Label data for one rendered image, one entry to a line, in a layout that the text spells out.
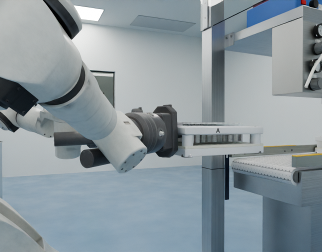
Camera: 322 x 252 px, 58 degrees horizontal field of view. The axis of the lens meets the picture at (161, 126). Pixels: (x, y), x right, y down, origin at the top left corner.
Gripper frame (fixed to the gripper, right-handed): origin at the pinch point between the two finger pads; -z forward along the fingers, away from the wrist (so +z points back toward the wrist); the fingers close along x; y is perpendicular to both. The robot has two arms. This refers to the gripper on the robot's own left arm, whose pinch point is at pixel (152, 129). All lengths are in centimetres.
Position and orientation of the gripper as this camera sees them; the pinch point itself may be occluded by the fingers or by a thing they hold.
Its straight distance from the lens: 83.1
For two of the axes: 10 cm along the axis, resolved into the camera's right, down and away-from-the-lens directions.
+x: 0.3, 10.0, 0.3
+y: 3.2, 0.2, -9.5
